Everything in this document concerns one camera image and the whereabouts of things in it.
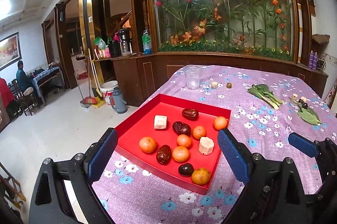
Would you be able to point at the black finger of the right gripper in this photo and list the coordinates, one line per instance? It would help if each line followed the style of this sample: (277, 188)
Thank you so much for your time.
(304, 145)

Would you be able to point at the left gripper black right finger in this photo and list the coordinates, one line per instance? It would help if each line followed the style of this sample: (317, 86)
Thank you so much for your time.
(273, 191)

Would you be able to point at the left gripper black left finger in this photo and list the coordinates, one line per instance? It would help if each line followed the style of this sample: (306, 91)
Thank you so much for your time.
(50, 202)

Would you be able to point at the square beige sugarcane chunk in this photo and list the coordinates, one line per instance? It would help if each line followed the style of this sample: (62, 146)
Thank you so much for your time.
(206, 146)

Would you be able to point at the small orange kumquat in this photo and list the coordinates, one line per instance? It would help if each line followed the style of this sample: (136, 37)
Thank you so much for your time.
(220, 122)
(198, 132)

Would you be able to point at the dark purple plum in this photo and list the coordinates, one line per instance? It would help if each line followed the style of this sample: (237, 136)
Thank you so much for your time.
(186, 170)

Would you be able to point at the large wrinkled red date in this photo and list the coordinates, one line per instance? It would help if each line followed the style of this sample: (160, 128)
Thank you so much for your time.
(181, 128)

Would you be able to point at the glossy red date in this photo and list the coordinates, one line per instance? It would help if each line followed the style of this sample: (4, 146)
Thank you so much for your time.
(190, 113)

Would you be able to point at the small red date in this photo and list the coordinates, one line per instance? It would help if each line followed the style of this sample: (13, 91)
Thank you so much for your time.
(163, 155)

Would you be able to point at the large orange mandarin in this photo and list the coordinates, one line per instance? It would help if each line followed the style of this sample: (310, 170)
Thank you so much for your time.
(147, 145)

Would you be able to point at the round beige sugarcane chunk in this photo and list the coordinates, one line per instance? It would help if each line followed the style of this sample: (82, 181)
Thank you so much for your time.
(160, 122)

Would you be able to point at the green leaf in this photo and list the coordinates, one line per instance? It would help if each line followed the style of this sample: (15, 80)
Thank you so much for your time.
(309, 116)

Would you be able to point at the dark cherry pair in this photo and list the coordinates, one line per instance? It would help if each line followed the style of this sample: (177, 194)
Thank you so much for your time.
(302, 104)

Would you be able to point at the small sugarcane slice far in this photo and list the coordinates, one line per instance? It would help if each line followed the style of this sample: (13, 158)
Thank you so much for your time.
(294, 96)

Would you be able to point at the purple floral tablecloth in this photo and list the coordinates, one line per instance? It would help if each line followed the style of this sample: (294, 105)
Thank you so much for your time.
(278, 160)

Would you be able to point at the green bok choy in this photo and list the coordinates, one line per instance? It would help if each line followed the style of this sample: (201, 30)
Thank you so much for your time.
(263, 92)

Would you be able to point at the tiny orange kumquat far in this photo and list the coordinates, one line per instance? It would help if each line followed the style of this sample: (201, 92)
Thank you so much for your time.
(201, 176)

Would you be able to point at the purple spray cans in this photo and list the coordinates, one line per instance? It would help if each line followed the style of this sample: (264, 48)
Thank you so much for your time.
(313, 60)

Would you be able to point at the red broom and dustpan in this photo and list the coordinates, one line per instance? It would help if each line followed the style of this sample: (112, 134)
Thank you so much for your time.
(89, 101)

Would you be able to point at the red shallow box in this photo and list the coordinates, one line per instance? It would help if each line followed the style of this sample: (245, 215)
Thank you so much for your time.
(141, 124)

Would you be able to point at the small beige sugarcane piece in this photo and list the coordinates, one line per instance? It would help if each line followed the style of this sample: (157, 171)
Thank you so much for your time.
(214, 85)

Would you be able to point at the grey thermos jug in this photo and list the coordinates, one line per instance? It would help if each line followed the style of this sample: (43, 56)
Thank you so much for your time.
(117, 101)

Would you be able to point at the seated person in teal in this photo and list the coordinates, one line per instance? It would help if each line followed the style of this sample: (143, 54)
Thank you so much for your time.
(24, 81)

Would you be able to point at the white plastic bucket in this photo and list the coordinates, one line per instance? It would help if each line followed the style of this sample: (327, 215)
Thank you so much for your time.
(107, 90)

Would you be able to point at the clear plastic cup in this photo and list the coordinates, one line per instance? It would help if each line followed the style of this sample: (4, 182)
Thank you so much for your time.
(193, 76)

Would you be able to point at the wooden cabinet counter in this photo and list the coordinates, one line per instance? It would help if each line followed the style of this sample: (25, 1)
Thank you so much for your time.
(139, 76)

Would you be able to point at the glass flower display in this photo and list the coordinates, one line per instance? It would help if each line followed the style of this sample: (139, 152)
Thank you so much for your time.
(251, 27)

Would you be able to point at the steel coffee pot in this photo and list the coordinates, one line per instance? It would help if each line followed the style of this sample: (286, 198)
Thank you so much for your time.
(125, 41)

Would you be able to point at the blue water bottle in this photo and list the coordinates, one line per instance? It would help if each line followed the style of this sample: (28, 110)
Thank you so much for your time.
(146, 40)

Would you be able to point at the framed wall painting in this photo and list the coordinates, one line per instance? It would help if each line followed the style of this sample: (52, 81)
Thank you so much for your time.
(10, 50)

